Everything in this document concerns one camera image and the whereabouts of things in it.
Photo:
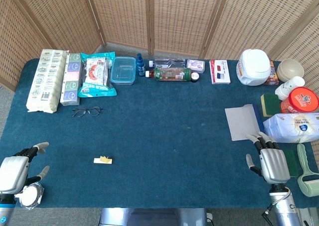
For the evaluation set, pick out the white blue soft bag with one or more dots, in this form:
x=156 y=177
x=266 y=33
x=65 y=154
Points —
x=291 y=127

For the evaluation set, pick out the foil cup white filling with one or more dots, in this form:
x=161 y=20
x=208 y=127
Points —
x=31 y=196

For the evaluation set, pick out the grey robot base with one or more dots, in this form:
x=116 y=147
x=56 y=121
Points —
x=154 y=217

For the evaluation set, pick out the small white plug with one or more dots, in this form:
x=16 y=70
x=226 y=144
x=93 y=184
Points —
x=209 y=216

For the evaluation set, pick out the beige bowl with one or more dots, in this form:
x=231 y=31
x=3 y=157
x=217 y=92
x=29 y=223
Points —
x=290 y=69

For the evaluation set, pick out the pastel tissue multipack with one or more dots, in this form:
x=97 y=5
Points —
x=71 y=86

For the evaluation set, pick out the wooden wicker folding screen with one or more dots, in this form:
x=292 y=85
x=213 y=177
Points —
x=179 y=19

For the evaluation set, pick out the green label tea bottle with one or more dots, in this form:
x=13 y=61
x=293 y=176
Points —
x=172 y=74

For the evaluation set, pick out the orange printed box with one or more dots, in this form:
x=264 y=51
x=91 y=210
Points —
x=273 y=76

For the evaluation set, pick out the black thin frame eyeglasses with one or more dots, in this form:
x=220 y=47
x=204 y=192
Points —
x=79 y=112

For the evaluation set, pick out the small black jar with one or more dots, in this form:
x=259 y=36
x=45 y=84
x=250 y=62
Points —
x=195 y=77

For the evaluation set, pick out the green yellow sponge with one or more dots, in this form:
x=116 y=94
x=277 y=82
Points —
x=292 y=163
x=270 y=105

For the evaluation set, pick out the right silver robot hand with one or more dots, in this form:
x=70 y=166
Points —
x=274 y=163

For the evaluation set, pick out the teal snack bag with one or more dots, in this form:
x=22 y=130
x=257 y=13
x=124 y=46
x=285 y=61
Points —
x=96 y=89

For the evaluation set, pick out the pale green lint roller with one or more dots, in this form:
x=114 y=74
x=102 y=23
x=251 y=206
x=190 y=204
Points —
x=305 y=161

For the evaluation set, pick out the white red card box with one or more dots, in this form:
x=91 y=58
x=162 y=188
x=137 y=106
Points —
x=219 y=73

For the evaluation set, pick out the blue spray bottle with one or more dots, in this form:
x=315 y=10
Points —
x=141 y=66

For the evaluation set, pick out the clear container blue rim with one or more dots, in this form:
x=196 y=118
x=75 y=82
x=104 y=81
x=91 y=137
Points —
x=123 y=71

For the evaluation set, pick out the pale yellow rectangular block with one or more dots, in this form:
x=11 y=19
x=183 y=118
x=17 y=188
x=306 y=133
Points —
x=103 y=161

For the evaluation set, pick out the blue carpet table cover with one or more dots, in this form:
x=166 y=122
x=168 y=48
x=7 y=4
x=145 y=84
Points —
x=162 y=124

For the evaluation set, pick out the long cream plastic pack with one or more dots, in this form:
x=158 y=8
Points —
x=45 y=81

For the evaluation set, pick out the large white plastic tub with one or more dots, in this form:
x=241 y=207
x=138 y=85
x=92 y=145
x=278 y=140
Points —
x=254 y=66

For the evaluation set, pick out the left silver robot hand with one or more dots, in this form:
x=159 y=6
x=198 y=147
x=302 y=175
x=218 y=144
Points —
x=13 y=171

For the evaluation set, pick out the small purple box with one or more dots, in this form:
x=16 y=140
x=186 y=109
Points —
x=195 y=65

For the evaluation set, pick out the red lidded canister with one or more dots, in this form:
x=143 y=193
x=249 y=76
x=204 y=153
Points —
x=299 y=100

